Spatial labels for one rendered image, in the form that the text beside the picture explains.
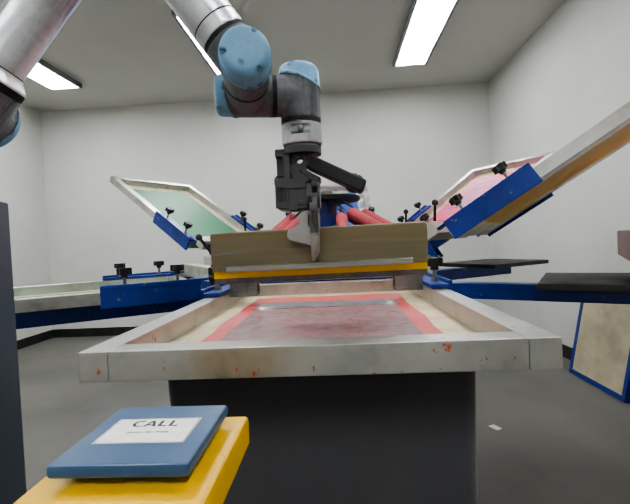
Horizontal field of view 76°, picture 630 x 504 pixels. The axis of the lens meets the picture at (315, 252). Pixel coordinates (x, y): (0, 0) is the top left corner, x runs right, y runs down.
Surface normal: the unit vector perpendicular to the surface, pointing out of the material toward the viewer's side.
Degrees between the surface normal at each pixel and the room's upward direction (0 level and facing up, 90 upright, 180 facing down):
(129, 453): 0
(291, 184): 90
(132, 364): 90
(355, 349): 90
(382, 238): 92
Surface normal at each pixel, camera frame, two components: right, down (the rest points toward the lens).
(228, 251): -0.05, 0.07
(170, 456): -0.04, -1.00
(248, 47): 0.15, 0.02
